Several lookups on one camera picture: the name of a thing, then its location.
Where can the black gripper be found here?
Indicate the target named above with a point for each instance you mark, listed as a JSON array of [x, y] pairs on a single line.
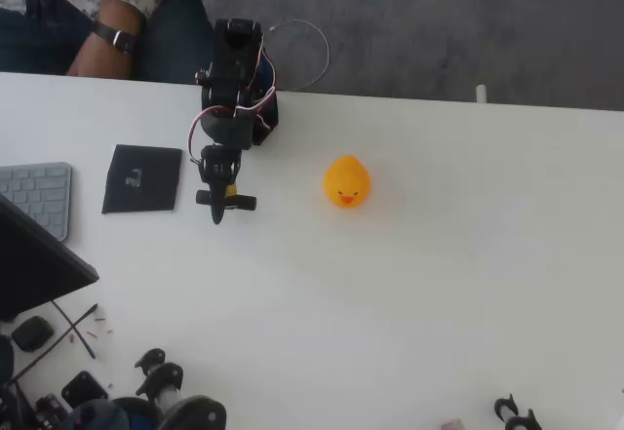
[[217, 169]]

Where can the yellow rubber duck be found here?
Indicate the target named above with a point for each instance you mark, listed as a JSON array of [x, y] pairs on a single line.
[[347, 181]]

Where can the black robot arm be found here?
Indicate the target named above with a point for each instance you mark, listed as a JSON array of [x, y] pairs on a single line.
[[229, 74]]

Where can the person's left forearm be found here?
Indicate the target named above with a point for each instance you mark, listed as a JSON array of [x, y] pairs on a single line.
[[122, 15]]

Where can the black square mat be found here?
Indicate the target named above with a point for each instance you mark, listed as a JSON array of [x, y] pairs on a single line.
[[156, 191]]

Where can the black square mounting plate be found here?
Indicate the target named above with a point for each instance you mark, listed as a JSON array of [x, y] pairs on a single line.
[[84, 390]]

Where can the person's left hand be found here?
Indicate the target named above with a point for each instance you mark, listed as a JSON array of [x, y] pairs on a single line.
[[100, 62]]

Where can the yellow tape piece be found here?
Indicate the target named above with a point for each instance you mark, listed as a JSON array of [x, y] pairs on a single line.
[[232, 190]]

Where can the small brass knob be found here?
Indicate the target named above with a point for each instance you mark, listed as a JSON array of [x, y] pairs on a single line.
[[198, 77]]

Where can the dark blue trousers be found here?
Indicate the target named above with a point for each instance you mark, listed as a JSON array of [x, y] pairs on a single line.
[[170, 35]]

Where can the grey keyboard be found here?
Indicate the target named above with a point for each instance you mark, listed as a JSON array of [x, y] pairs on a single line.
[[39, 186]]

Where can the black flat screen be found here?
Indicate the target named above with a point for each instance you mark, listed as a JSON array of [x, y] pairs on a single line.
[[34, 269]]

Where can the black wristwatch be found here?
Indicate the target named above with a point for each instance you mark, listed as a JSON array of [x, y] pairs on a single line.
[[114, 37]]

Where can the small black pouch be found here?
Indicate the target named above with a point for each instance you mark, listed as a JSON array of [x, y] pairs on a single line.
[[32, 334]]

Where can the dark navy round object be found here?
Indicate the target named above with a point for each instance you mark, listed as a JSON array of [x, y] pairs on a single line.
[[97, 418]]

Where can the black circuit board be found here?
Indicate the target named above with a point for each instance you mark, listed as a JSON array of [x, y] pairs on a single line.
[[49, 409]]

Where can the black bar camera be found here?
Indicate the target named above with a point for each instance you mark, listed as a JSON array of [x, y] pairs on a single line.
[[244, 202]]

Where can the small white post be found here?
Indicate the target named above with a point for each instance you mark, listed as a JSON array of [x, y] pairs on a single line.
[[481, 94]]

